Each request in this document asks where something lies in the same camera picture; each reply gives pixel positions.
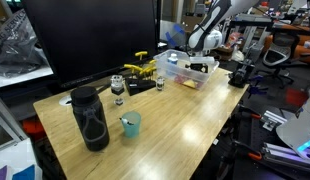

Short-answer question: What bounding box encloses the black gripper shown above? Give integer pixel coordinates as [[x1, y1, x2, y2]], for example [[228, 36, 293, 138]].
[[185, 62, 210, 75]]

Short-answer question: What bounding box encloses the clear plastic storage box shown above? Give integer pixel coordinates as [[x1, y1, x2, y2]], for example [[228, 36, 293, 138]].
[[153, 49, 220, 91]]

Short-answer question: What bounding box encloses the orange sponge block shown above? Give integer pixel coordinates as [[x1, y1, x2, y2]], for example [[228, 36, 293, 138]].
[[182, 79, 198, 90]]

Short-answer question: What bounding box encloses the white bottle with blue label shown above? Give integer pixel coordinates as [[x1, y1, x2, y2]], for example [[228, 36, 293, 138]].
[[166, 53, 180, 78]]

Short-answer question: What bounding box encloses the small glass jar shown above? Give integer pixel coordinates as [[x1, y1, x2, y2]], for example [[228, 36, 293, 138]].
[[155, 75, 166, 92]]

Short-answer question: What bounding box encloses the black bench vise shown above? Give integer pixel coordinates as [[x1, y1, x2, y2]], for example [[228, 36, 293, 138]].
[[227, 59, 255, 89]]

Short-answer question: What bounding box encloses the black hex key stand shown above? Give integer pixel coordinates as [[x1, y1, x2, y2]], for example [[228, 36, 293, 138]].
[[124, 77, 157, 97]]

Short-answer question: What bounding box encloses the grey mesh office chair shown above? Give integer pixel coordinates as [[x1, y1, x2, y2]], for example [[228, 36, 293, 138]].
[[261, 31, 301, 90]]

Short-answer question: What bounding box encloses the small clear jar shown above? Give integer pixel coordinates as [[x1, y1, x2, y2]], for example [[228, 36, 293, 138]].
[[110, 74, 126, 107]]

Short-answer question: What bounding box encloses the black white marker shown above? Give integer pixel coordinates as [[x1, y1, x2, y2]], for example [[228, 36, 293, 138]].
[[119, 116, 135, 127]]

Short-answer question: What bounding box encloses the teal plastic cup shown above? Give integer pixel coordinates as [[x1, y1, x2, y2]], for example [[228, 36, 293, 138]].
[[120, 110, 143, 139]]

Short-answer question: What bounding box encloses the large black monitor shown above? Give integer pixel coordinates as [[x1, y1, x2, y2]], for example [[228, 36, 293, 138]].
[[23, 0, 159, 90]]

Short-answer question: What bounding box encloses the orange sofa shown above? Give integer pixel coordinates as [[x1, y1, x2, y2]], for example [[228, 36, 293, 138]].
[[264, 33, 310, 65]]

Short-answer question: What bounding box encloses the white machine base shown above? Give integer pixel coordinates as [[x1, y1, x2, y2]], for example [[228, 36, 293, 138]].
[[275, 93, 310, 166]]

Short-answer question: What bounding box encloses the black water bottle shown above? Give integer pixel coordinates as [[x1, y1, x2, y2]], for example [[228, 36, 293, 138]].
[[70, 85, 111, 152]]

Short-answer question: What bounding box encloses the clear printed plastic bag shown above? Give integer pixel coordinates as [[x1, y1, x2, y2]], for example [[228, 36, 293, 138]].
[[0, 9, 47, 79]]

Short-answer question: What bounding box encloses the aluminium corner bracket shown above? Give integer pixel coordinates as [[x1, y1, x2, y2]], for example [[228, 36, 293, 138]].
[[261, 110, 288, 132]]

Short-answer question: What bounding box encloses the orange handled clamp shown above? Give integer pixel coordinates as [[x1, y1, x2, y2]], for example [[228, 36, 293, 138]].
[[246, 151, 263, 161]]

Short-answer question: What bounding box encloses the aluminium extrusion rail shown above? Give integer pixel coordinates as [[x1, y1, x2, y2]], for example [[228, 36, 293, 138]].
[[261, 142, 310, 173]]

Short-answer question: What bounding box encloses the grey desk cable grommet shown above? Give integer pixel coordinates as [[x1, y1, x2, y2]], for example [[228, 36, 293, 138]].
[[58, 95, 75, 107]]

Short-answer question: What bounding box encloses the aluminium frame post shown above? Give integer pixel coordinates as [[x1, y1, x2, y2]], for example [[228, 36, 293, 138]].
[[0, 91, 29, 145]]

